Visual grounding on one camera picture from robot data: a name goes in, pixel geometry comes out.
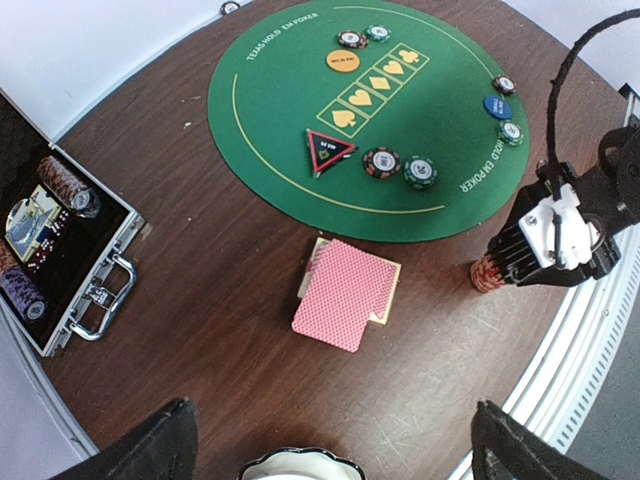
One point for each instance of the placed 100 chip stack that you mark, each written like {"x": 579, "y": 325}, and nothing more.
{"x": 352, "y": 39}

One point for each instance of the placed green chip stack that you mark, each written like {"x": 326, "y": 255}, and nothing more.
{"x": 378, "y": 33}

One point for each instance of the chip row in case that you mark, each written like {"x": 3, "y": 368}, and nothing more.
{"x": 75, "y": 194}
{"x": 19, "y": 288}

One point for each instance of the orange black 100 chip stack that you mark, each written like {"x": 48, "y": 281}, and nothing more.
{"x": 504, "y": 84}

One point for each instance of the dice in case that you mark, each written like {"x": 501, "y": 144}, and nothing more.
{"x": 46, "y": 246}

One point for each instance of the blue small blind button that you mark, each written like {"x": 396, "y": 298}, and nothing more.
{"x": 497, "y": 107}

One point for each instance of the round green poker mat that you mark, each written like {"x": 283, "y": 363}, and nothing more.
{"x": 419, "y": 93}

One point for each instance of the left chip row in case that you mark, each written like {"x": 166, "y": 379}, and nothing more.
{"x": 19, "y": 288}

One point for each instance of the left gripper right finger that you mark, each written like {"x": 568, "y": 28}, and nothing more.
{"x": 504, "y": 449}

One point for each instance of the red 5 chip stack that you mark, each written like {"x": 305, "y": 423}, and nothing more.
{"x": 485, "y": 275}

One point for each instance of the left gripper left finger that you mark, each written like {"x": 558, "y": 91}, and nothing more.
{"x": 163, "y": 446}

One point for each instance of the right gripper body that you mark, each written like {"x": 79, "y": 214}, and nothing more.
{"x": 560, "y": 232}

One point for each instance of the aluminium poker case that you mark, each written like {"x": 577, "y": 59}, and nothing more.
{"x": 63, "y": 238}

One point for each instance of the right chip row in case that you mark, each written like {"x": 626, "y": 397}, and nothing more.
{"x": 75, "y": 194}

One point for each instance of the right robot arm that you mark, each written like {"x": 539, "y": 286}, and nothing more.
{"x": 620, "y": 175}

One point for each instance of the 100 chips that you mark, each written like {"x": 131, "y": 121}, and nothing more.
{"x": 381, "y": 163}

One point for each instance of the green chips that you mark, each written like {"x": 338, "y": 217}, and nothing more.
{"x": 510, "y": 133}

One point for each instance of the orange big blind button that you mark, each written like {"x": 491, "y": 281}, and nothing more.
{"x": 343, "y": 61}

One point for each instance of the red-backed playing card deck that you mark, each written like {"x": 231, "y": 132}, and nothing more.
{"x": 345, "y": 284}

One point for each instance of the card pack in case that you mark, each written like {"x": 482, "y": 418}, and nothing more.
{"x": 30, "y": 222}

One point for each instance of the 20 chips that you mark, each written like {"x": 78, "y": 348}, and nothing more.
{"x": 419, "y": 172}

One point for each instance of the front aluminium rail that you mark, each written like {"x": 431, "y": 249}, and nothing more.
{"x": 557, "y": 390}

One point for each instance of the white ceramic bowl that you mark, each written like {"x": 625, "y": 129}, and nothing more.
{"x": 301, "y": 463}

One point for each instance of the red black triangular dealer button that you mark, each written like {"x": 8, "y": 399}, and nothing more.
{"x": 325, "y": 151}

